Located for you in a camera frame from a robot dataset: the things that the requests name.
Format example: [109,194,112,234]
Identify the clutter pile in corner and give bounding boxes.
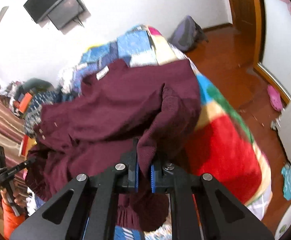
[0,81,22,107]

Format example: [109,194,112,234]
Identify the orange box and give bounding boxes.
[18,93,33,114]

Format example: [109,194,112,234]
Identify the colourful fleece blanket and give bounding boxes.
[148,27,273,219]

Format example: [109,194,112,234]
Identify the grey purple backpack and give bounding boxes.
[168,15,209,52]

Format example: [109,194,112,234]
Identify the red tissue box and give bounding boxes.
[18,135,32,158]

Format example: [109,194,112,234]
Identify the orange sleeve forearm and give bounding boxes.
[2,200,26,239]

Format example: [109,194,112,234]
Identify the blue patchwork bedspread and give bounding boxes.
[58,25,178,94]

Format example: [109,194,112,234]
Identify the maroon button shirt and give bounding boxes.
[25,59,201,231]

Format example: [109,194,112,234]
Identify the pink slipper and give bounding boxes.
[267,85,283,112]

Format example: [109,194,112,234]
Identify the navy patterned folded garment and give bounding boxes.
[23,90,72,138]

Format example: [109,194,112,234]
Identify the brown wooden door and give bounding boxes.
[229,0,256,31]

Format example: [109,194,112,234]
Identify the small black wall monitor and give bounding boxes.
[47,0,85,30]

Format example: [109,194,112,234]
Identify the person's left hand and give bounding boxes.
[1,184,27,208]

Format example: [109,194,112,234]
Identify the white sliding wardrobe door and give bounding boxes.
[255,0,291,103]

